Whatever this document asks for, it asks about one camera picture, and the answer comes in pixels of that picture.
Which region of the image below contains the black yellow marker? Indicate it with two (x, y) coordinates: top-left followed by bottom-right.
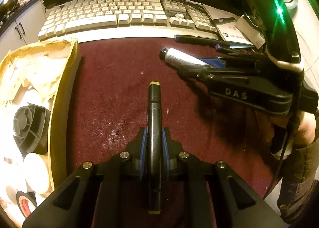
(147, 81), (162, 214)

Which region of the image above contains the person right hand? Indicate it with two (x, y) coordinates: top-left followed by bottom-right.
(294, 111), (316, 148)

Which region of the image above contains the study notebook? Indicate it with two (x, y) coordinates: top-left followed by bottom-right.
(202, 4), (253, 46)

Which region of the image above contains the purple capped pen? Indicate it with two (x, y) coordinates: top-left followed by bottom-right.
(214, 44), (251, 55)

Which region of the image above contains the silver tube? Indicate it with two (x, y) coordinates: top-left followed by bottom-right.
(159, 48), (208, 67)

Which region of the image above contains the black pen by keyboard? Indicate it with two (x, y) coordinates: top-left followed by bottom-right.
(174, 34), (230, 48)

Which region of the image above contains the black pen on notebook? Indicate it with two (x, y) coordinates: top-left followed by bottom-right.
(210, 17), (235, 25)

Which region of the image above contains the dark red table cloth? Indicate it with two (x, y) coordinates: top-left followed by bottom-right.
(66, 38), (271, 195)

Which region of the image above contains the cream round lid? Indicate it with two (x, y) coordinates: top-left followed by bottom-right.
(23, 153), (52, 194)

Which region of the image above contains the white keyboard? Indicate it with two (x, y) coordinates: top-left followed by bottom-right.
(38, 0), (217, 40)

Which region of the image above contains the black plastic spool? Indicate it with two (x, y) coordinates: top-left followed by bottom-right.
(13, 103), (51, 159)

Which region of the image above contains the black tape roll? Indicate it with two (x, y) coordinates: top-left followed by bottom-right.
(16, 191), (37, 218)

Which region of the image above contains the gold cardboard box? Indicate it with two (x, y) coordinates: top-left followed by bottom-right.
(1, 38), (81, 227)

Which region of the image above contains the steel lidded pot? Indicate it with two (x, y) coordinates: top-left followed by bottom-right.
(1, 0), (18, 13)

